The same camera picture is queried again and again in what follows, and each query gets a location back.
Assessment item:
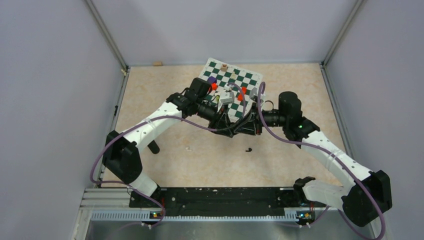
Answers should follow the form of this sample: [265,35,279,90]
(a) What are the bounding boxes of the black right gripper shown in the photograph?
[234,102,289,135]

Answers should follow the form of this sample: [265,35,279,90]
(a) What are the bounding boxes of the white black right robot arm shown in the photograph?
[250,91,393,227]

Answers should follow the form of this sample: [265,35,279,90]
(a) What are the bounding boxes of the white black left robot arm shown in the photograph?
[100,77,246,207]

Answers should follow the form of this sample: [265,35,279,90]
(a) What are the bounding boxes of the red toy brick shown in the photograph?
[237,87,247,102]
[211,83,218,91]

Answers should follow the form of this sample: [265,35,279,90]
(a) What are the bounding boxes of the green white chessboard mat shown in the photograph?
[198,57,263,123]

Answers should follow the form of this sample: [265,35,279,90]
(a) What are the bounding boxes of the purple toy brick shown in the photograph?
[207,76,217,84]

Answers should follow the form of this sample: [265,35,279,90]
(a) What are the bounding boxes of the brown wooden chess piece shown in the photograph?
[220,64,228,72]

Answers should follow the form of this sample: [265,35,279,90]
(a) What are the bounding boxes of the wooden cork cylinder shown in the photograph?
[152,61,163,67]

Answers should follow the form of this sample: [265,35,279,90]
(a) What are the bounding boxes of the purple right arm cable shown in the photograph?
[256,81,387,240]

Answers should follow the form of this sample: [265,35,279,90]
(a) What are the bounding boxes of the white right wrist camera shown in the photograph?
[249,87,265,104]

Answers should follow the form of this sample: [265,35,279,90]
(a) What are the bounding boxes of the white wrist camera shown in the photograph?
[249,87,265,104]
[218,90,235,105]

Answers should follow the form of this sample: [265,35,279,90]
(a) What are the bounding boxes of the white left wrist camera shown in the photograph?
[218,90,235,105]

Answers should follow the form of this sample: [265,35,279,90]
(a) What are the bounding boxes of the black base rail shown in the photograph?
[129,187,310,217]

